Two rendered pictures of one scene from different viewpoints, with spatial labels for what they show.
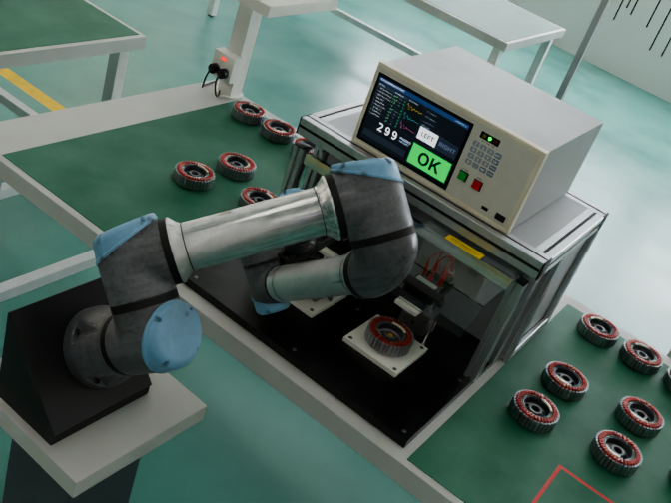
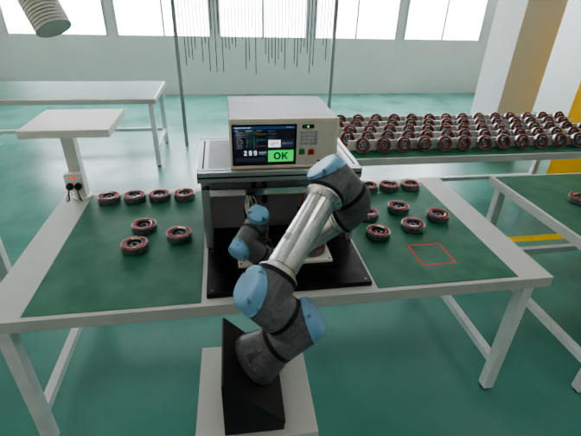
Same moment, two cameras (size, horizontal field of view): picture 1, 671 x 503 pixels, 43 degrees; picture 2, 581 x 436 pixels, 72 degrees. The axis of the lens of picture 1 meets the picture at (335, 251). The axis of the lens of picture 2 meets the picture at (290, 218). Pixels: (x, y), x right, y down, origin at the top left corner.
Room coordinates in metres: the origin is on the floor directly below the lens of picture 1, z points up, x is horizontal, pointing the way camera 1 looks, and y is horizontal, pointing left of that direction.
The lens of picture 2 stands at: (0.51, 0.72, 1.76)
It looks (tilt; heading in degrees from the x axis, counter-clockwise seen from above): 30 degrees down; 325
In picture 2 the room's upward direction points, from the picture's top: 2 degrees clockwise
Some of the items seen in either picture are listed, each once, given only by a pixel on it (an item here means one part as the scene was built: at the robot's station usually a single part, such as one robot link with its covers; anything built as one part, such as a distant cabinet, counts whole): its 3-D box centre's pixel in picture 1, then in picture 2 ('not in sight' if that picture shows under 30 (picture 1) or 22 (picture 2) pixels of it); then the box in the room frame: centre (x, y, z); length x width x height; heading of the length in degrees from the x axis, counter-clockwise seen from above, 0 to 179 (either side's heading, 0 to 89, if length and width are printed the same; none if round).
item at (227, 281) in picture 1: (345, 319); (283, 254); (1.70, -0.08, 0.76); 0.64 x 0.47 x 0.02; 65
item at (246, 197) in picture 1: (259, 202); (179, 234); (2.07, 0.24, 0.77); 0.11 x 0.11 x 0.04
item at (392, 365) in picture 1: (385, 344); (311, 251); (1.63, -0.18, 0.78); 0.15 x 0.15 x 0.01; 65
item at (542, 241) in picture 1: (455, 173); (275, 156); (1.98, -0.21, 1.09); 0.68 x 0.44 x 0.05; 65
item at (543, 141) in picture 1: (479, 131); (278, 129); (1.97, -0.22, 1.22); 0.44 x 0.39 x 0.20; 65
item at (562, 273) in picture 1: (549, 290); not in sight; (1.91, -0.54, 0.91); 0.28 x 0.03 x 0.32; 155
